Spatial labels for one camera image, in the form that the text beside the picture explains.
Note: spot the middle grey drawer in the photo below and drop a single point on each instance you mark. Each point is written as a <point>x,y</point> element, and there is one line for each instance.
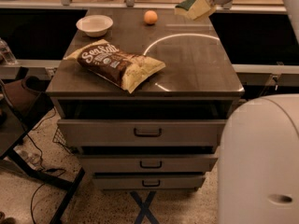
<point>148,163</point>

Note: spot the green and yellow sponge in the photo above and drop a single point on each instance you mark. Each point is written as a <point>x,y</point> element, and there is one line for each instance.
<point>186,9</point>

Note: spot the black side table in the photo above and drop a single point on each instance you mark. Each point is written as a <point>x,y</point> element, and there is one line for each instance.
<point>12,132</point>

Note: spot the sea salt chips bag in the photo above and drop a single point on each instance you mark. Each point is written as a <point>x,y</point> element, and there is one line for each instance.
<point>123,69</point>

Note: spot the brown chair seat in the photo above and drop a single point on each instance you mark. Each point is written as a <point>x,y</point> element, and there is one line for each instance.
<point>22,94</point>

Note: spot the bottom grey drawer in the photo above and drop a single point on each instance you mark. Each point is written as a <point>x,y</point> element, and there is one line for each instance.
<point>114,182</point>

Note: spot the clear plastic water bottle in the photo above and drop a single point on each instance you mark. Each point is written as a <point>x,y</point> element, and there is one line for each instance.
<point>6,52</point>

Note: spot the orange fruit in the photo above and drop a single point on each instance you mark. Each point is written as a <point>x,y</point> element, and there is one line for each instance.
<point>150,17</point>

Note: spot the grey drawer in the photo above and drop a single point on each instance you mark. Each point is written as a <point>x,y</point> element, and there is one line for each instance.
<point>114,182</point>
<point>141,133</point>
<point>148,163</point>

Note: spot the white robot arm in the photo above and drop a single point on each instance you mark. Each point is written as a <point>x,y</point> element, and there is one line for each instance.
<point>258,168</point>

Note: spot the blue tape cross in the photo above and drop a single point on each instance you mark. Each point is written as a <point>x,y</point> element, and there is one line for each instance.
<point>144,207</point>

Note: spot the white bowl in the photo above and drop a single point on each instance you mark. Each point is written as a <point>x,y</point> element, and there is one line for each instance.
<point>94,25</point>

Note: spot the top grey drawer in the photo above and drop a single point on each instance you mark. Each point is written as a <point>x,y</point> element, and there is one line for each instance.
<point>141,133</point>

